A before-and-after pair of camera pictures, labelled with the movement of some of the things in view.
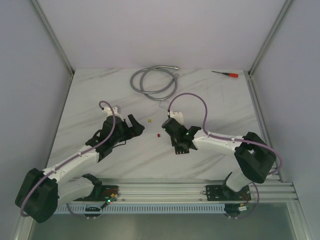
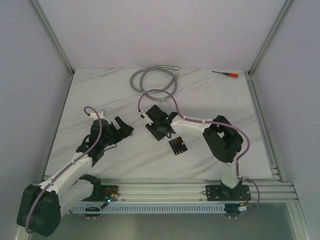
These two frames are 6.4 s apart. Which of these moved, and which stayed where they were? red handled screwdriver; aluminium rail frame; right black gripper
Moved: right black gripper
Stayed: red handled screwdriver; aluminium rail frame
